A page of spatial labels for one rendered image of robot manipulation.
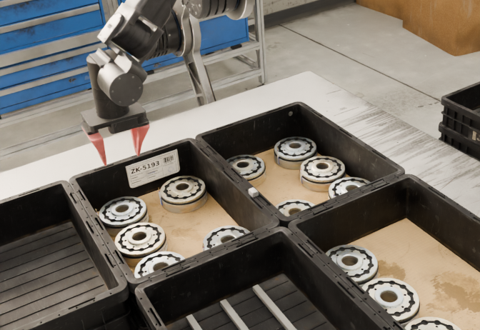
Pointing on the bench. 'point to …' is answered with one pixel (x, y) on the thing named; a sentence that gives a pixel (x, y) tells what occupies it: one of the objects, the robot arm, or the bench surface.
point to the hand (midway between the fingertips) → (120, 155)
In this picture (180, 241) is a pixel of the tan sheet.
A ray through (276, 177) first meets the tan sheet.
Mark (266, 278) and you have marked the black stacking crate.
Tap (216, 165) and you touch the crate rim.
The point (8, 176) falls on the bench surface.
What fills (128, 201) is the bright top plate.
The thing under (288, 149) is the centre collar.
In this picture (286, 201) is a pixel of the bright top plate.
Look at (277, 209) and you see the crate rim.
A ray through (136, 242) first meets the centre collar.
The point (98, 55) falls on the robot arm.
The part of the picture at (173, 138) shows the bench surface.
